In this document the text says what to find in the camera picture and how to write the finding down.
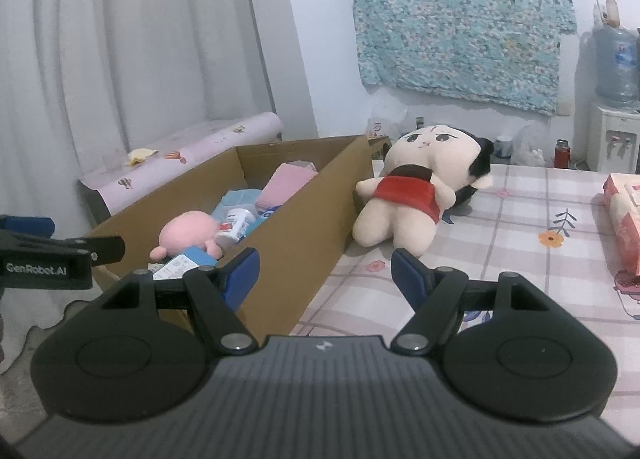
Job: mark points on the pink tissue pack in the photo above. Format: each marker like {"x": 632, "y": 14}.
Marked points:
{"x": 625, "y": 219}

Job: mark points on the floral blue wall cloth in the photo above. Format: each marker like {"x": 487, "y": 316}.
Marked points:
{"x": 460, "y": 19}

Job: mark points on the pink plaid bed sheet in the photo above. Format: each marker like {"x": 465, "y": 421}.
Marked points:
{"x": 525, "y": 264}

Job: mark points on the clear glass bottle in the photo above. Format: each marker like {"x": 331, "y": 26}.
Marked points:
{"x": 420, "y": 123}

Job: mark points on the red thermos bottle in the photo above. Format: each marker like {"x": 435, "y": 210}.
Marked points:
{"x": 561, "y": 155}

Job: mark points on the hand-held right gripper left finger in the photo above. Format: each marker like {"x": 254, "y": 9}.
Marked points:
{"x": 242, "y": 276}

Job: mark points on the pink round plush toy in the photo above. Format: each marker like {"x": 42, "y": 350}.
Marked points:
{"x": 190, "y": 231}

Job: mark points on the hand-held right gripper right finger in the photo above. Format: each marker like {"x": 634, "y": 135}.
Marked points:
{"x": 407, "y": 274}

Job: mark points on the white wall socket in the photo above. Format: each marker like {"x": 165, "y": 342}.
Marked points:
{"x": 564, "y": 109}

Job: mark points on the small beige bottle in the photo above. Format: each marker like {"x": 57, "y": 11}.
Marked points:
{"x": 611, "y": 11}

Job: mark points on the pink mesh sponge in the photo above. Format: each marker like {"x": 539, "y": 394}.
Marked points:
{"x": 287, "y": 181}

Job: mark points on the blue and white box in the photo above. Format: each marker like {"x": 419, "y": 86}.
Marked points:
{"x": 185, "y": 261}

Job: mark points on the white bag with red print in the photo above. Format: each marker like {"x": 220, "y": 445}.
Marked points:
{"x": 387, "y": 121}

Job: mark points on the pink wallpaper roll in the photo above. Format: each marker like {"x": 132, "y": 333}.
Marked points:
{"x": 200, "y": 139}

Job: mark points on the clear plastic bag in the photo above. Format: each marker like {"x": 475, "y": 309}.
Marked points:
{"x": 527, "y": 149}

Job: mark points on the large cardboard box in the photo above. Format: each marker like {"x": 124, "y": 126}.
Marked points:
{"x": 300, "y": 219}

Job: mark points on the grey curtain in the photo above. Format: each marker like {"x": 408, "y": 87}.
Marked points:
{"x": 125, "y": 39}

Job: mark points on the white yogurt cup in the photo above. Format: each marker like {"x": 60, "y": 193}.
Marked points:
{"x": 235, "y": 224}

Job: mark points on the light blue packet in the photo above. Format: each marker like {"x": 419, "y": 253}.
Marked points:
{"x": 235, "y": 199}

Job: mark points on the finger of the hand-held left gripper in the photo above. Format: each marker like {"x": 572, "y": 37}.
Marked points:
{"x": 30, "y": 226}
{"x": 100, "y": 249}

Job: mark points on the black-haired plush doll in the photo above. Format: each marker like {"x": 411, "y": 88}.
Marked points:
{"x": 400, "y": 219}

